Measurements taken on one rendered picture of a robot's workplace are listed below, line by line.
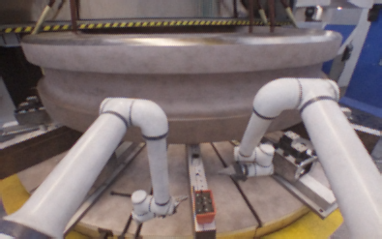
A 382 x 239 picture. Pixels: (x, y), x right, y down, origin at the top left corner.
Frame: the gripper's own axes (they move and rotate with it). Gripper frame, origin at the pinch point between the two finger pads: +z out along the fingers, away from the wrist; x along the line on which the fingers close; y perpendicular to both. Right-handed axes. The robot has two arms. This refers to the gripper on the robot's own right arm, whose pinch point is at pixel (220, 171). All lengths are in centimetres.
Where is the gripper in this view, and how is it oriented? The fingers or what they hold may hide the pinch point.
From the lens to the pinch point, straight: 126.8
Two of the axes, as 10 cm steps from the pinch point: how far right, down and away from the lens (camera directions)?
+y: -0.1, -8.8, -4.7
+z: -10.0, 0.4, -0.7
